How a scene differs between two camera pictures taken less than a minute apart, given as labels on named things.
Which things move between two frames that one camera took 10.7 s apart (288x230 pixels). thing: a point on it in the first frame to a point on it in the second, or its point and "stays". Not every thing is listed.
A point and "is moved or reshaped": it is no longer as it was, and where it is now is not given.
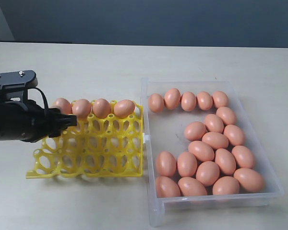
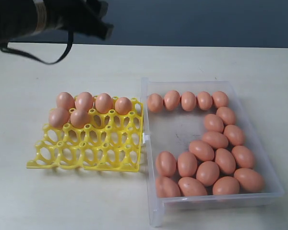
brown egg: x=216 y=140 stays
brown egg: x=165 y=164 stays
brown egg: x=156 y=102 stays
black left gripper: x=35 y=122 to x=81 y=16
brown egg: x=202 y=151 stays
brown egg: x=102 y=108 is moved or reshaped
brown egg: x=225 y=161 stays
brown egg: x=64 y=105 is moved or reshaped
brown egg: x=187 y=164 stays
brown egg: x=195 y=131 to x=79 y=118
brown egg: x=189 y=187 stays
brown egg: x=225 y=185 stays
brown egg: x=204 y=100 stays
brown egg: x=81 y=108 to x=84 y=100
